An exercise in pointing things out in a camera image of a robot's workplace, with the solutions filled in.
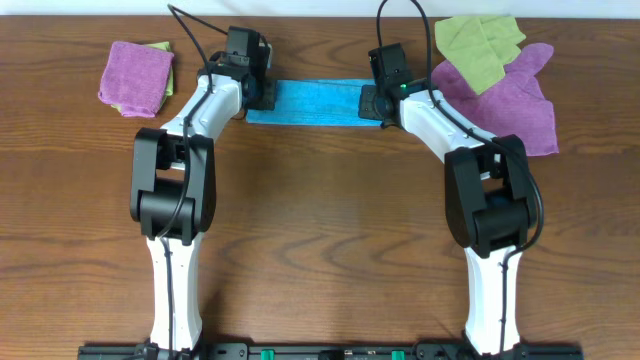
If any purple folded cloth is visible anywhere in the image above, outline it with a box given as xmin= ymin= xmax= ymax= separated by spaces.
xmin=97 ymin=40 xmax=175 ymax=119

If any green folded cloth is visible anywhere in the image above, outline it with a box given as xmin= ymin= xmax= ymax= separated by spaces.
xmin=110 ymin=41 xmax=175 ymax=113

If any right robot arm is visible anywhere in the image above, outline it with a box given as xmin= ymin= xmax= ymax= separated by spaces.
xmin=359 ymin=44 xmax=541 ymax=359

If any green unfolded cloth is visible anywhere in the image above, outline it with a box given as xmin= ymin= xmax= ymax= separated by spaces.
xmin=435 ymin=15 xmax=526 ymax=95

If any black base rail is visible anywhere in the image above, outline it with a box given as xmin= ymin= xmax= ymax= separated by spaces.
xmin=77 ymin=341 xmax=585 ymax=360

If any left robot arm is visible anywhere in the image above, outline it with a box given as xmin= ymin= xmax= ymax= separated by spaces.
xmin=130 ymin=27 xmax=276 ymax=359

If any blue microfiber cloth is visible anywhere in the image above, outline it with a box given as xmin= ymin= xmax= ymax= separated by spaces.
xmin=246 ymin=79 xmax=381 ymax=127

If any purple unfolded cloth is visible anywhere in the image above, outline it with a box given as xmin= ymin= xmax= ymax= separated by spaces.
xmin=432 ymin=43 xmax=559 ymax=157

